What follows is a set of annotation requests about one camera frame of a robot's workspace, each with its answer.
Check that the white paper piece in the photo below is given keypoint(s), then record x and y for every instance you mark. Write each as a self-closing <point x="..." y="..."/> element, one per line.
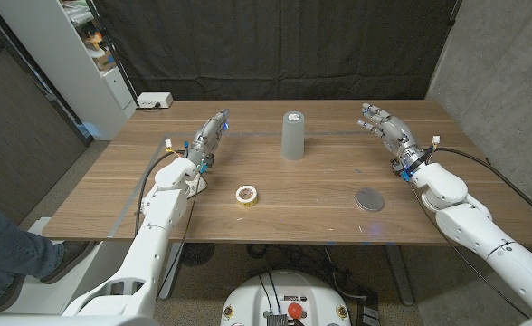
<point x="199" y="186"/>

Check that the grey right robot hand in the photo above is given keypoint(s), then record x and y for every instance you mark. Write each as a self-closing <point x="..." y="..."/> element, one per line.
<point x="397" y="133"/>

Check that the black round floor fan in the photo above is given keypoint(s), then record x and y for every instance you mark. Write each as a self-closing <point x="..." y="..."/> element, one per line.
<point x="197" y="253"/>

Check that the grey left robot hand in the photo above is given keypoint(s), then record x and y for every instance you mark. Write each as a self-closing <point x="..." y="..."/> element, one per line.
<point x="207" y="136"/>

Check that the silver metal jar lid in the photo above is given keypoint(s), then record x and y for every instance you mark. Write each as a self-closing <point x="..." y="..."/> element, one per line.
<point x="369" y="199"/>

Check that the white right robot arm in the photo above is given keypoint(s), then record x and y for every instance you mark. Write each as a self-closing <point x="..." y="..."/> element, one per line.
<point x="469" y="222"/>

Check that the black foot pedal box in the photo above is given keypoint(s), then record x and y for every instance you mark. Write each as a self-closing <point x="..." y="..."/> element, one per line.
<point x="368" y="314"/>

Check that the white yellow tape roll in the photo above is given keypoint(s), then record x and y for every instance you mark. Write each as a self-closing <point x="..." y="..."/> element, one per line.
<point x="253" y="199"/>

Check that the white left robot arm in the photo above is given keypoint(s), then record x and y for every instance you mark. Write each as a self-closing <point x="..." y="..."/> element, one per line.
<point x="162" y="213"/>

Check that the person leg in jeans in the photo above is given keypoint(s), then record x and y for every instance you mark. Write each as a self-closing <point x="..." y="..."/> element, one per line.
<point x="8" y="253"/>

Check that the dark wooden door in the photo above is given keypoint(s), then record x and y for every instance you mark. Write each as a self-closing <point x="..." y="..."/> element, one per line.
<point x="17" y="136"/>

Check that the white shelf cabinet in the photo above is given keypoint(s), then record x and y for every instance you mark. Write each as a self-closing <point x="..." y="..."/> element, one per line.
<point x="62" y="63"/>

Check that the white power strip box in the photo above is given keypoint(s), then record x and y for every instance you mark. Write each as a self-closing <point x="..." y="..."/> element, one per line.
<point x="155" y="99"/>

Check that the dark grey shoe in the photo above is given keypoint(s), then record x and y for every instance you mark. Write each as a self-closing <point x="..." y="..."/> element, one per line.
<point x="69" y="258"/>
<point x="10" y="294"/>

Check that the white floor platform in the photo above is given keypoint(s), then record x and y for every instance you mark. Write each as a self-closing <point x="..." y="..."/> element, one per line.
<point x="44" y="296"/>

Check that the grey table leg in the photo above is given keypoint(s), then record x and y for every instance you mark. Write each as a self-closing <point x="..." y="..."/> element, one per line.
<point x="399" y="276"/>
<point x="171" y="271"/>

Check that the black cloth backdrop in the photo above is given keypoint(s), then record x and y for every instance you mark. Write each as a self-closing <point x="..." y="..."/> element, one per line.
<point x="275" y="50"/>

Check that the red emergency stop button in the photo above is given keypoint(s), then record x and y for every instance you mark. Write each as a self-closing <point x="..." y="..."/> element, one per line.
<point x="295" y="310"/>

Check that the brown cardboard box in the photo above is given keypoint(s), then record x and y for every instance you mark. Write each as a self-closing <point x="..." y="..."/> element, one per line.
<point x="105" y="60"/>

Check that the white robot torso base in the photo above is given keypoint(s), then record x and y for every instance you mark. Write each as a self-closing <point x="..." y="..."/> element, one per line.
<point x="257" y="299"/>

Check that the black backdrop stand pole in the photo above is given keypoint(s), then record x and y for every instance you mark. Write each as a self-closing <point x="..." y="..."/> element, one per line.
<point x="112" y="54"/>

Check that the orange toy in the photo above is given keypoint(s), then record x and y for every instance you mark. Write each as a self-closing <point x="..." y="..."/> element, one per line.
<point x="94" y="40"/>

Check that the grey upturned cup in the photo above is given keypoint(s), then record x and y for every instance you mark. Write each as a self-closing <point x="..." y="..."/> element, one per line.
<point x="292" y="140"/>

